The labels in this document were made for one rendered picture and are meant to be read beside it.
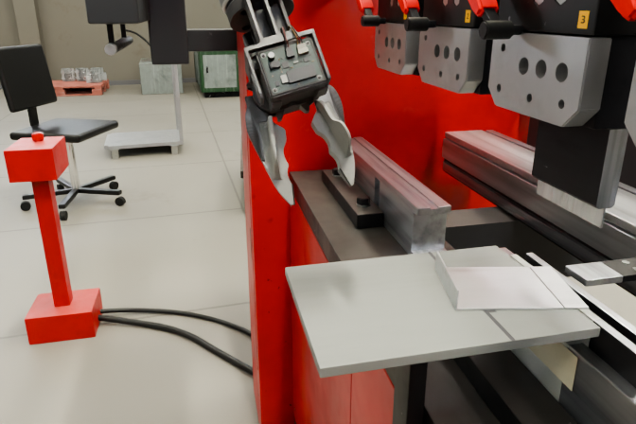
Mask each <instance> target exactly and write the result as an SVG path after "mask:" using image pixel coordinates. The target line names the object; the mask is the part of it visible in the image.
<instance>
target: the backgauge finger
mask: <svg viewBox="0 0 636 424"><path fill-rule="evenodd" d="M565 273H567V274H568V275H570V276H571V277H573V278H574V279H575V280H577V281H578V282H580V283H581V284H582V285H584V286H585V287H590V286H598V285H606V284H613V283H621V282H628V281H636V257H634V258H625V259H616V260H608V261H601V262H592V263H583V264H575V265H567V266H566V267H565Z"/></svg>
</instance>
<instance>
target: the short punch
mask: <svg viewBox="0 0 636 424"><path fill-rule="evenodd" d="M627 138H628V130H627V128H612V129H591V128H588V127H585V126H574V127H560V126H558V125H554V124H551V123H548V122H545V121H542V120H540V121H539V127H538V134H537V141H536V148H535V155H534V162H533V169H532V175H533V177H535V178H537V179H538V186H537V194H539V195H540V196H541V197H543V198H545V199H547V200H549V201H550V202H552V203H555V204H557V205H559V206H561V207H562V208H564V209H566V210H568V211H570V212H572V213H573V214H575V215H577V216H578V217H580V218H582V219H583V220H585V221H588V222H590V223H592V224H594V225H595V226H597V227H599V228H602V226H603V221H604V217H605V212H606V208H612V207H613V206H614V205H615V200H616V195H617V190H618V185H619V181H620V176H621V171H622V165H623V161H624V156H625V151H626V146H627Z"/></svg>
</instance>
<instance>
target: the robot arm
mask: <svg viewBox="0 0 636 424"><path fill-rule="evenodd" d="M220 3H221V8H222V10H223V12H224V14H226V15H227V18H228V21H229V24H230V27H231V28H232V29H234V30H235V31H237V32H242V33H244V34H243V36H242V38H243V42H244V48H243V49H244V60H245V72H246V75H247V77H248V80H249V81H248V83H247V84H246V86H247V90H249V91H252V92H253V95H252V96H248V97H245V102H246V106H247V108H246V113H245V122H246V129H247V133H248V136H249V138H250V140H251V142H252V144H253V146H254V148H255V150H256V153H257V155H258V157H259V159H260V161H261V163H262V164H263V166H264V167H265V169H266V171H267V173H268V175H269V177H270V179H271V180H272V182H273V184H274V187H275V188H276V190H277V191H278V193H279V194H280V195H281V196H282V197H283V198H284V200H285V201H286V202H287V203H288V204H289V205H295V199H294V191H293V184H292V183H291V181H290V179H289V176H288V167H289V164H288V162H287V161H286V159H285V156H284V147H285V145H286V142H287V136H286V130H285V129H284V128H282V127H280V126H279V125H277V124H275V123H274V122H273V117H276V119H277V121H278V122H280V121H282V118H283V115H285V114H289V113H292V112H295V111H298V110H301V111H302V112H303V113H305V114H308V113H309V109H310V107H309V106H310V105H311V104H312V103H313V102H314V104H315V107H316V110H317V111H316V113H315V115H314V117H313V119H312V121H311V127H312V128H313V130H314V131H315V133H316V134H317V135H319V136H321V137H322V138H323V139H324V140H325V141H326V143H327V146H328V153H329V155H330V156H332V157H333V158H334V160H335V161H336V163H337V166H338V173H339V174H340V175H341V177H342V178H343V179H344V181H345V182H346V183H347V185H348V186H349V187H351V186H353V185H354V178H355V161H354V155H353V149H352V146H351V135H350V132H349V130H348V128H347V126H346V125H345V116H344V108H343V104H342V102H341V99H340V97H339V95H338V93H337V91H336V90H335V89H334V87H333V86H331V85H329V82H330V79H331V76H330V74H329V71H328V68H327V64H326V61H325V58H324V55H323V52H322V50H321V47H320V45H319V42H318V39H317V37H316V34H315V31H314V28H312V29H309V30H305V31H302V32H297V31H296V29H294V27H293V26H292V25H291V23H290V20H289V18H288V17H289V16H290V15H291V14H292V12H293V10H294V3H293V1H292V0H220ZM301 37H306V38H304V39H301ZM297 38H298V40H297ZM299 38H300V40H299ZM316 49H317V50H316ZM317 51H318V53H317ZM318 54H319V56H320V59H321V60H320V59H319V56H318ZM321 62H322V63H321ZM322 65H323V66H322ZM323 67H324V69H323Z"/></svg>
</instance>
